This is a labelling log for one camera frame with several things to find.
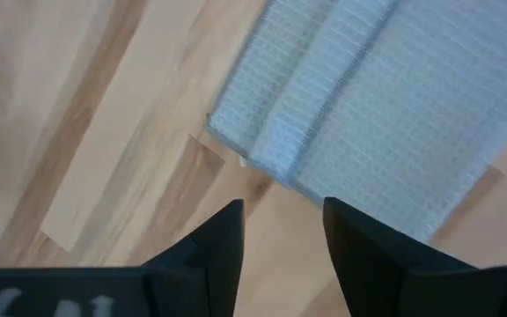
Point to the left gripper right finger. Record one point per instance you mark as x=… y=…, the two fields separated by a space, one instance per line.
x=412 y=286

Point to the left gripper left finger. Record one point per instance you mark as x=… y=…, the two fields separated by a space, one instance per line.
x=126 y=290

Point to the grey waffle-weave towel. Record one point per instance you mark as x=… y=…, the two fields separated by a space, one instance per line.
x=390 y=110

